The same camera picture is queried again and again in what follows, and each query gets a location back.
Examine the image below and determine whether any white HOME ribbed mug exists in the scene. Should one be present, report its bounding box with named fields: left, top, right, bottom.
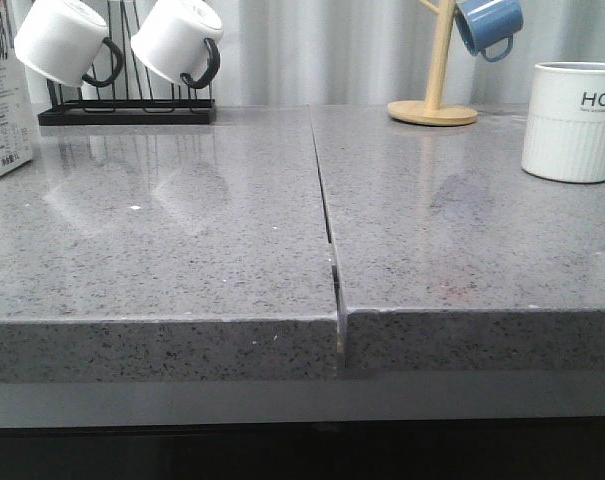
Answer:
left=521, top=61, right=605, bottom=184

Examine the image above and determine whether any white and blue milk carton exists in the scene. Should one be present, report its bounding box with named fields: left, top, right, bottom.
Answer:
left=0, top=1, right=33, bottom=177

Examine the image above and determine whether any wooden mug tree stand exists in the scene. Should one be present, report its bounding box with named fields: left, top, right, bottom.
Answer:
left=387, top=1, right=478, bottom=127

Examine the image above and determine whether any blue enamel mug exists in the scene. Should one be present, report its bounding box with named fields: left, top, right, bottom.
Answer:
left=454, top=0, right=524, bottom=63

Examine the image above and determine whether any black wire mug rack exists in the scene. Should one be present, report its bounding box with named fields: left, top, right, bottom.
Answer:
left=38, top=1, right=216, bottom=126

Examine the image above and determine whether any white mug black handle right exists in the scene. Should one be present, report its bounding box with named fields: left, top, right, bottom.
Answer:
left=131, top=0, right=223, bottom=90

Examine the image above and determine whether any white mug black handle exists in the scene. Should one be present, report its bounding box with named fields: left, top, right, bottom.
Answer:
left=131, top=0, right=223, bottom=90
left=14, top=0, right=124, bottom=88

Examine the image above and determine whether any white mug black handle left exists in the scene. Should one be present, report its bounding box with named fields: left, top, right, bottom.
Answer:
left=14, top=0, right=124, bottom=88

